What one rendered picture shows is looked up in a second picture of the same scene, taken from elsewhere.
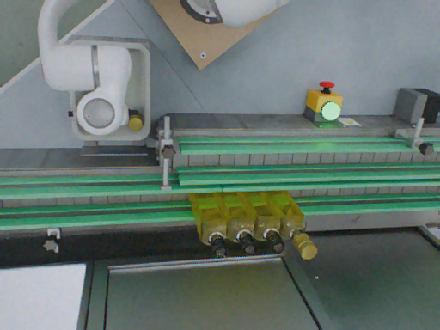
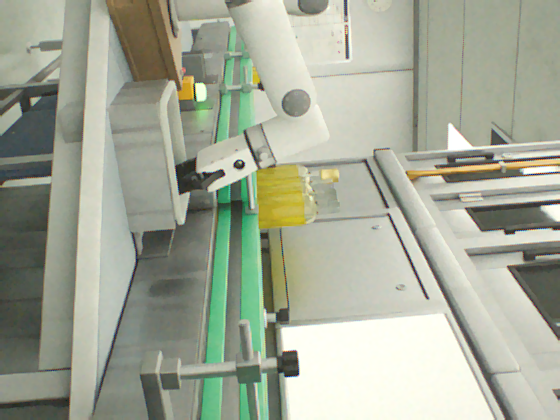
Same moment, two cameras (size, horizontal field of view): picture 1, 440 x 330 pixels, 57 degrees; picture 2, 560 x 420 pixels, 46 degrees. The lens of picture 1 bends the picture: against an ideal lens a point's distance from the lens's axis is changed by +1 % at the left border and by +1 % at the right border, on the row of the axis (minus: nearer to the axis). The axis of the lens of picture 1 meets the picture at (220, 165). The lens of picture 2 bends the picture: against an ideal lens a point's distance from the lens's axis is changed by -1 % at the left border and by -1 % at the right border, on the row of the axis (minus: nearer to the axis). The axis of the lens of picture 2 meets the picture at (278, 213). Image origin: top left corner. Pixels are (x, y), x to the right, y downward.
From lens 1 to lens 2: 1.40 m
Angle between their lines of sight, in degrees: 69
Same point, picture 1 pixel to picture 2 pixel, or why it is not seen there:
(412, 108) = (200, 69)
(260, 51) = not seen: hidden behind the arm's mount
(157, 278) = (306, 284)
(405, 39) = not seen: hidden behind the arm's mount
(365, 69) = not seen: hidden behind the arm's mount
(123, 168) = (209, 229)
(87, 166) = (204, 247)
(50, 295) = (331, 342)
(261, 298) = (336, 236)
